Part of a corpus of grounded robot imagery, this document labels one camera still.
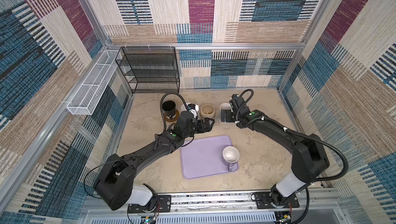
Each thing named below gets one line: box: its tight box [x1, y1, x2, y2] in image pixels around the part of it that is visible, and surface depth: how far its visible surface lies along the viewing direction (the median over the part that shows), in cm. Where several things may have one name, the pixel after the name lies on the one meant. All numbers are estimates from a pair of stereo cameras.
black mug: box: [161, 100, 176, 120], surface depth 99 cm
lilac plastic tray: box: [180, 135, 239, 180], surface depth 87 cm
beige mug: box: [200, 103, 216, 119], surface depth 100 cm
